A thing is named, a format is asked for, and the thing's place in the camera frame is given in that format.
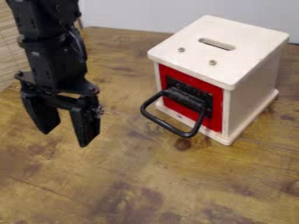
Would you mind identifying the red drawer front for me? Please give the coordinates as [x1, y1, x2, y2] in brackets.
[158, 64, 222, 132]

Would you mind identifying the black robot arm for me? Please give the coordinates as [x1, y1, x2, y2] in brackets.
[5, 0, 101, 147]

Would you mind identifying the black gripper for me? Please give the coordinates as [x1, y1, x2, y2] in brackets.
[14, 27, 102, 147]

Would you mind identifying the black metal drawer handle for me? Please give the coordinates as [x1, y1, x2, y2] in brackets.
[138, 87, 213, 139]

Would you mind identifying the white wooden box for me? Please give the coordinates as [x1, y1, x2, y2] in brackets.
[140, 15, 289, 145]

